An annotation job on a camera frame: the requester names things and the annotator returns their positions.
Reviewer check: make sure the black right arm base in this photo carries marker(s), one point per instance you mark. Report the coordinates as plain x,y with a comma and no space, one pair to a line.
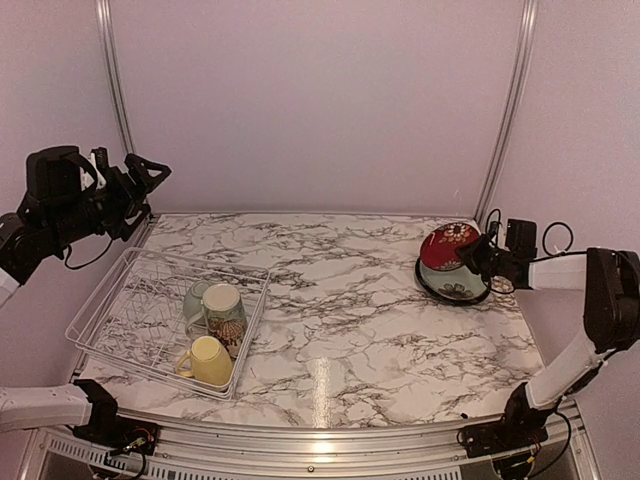
503,435

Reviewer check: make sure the yellow mug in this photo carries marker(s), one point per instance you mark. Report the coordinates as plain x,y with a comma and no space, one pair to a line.
207,361

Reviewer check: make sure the aluminium corner post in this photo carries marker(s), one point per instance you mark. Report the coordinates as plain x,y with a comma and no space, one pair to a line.
107,37
515,92

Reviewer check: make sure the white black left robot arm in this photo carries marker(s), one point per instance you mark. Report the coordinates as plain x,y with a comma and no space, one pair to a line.
33,311

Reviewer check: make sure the aluminium left corner post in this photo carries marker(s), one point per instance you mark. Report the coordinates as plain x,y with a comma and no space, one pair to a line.
107,37

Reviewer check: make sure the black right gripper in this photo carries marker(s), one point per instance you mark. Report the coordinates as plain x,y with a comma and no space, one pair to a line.
471,254

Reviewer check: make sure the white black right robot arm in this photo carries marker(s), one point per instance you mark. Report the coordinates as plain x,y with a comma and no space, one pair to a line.
605,283

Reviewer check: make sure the pale green butterfly cup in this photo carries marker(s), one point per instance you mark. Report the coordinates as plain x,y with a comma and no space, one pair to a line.
192,302

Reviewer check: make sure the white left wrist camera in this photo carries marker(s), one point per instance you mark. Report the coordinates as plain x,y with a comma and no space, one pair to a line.
94,178

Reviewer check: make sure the red floral plate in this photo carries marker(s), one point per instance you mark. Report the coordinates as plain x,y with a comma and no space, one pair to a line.
438,250

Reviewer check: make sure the floral tall mug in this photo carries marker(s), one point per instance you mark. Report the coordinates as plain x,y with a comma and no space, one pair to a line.
222,316

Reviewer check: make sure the aluminium front rail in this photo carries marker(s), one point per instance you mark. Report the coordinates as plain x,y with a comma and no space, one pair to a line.
186,449

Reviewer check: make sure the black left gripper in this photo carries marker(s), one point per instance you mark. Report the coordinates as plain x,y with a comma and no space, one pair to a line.
129,196

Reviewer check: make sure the white wire dish rack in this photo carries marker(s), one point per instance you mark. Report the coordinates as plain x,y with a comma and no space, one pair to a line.
134,318

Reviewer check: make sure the aluminium right corner post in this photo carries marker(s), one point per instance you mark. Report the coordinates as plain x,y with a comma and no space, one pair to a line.
515,92

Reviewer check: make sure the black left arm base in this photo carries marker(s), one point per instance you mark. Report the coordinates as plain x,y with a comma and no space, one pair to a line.
121,435

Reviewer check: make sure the pale green floral plate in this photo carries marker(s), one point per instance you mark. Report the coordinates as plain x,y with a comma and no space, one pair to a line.
458,287

